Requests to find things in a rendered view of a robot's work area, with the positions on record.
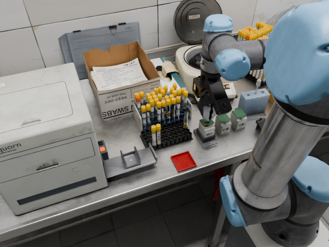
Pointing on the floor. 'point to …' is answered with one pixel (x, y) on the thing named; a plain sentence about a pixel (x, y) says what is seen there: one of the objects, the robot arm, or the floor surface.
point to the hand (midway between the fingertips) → (208, 120)
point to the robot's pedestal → (239, 237)
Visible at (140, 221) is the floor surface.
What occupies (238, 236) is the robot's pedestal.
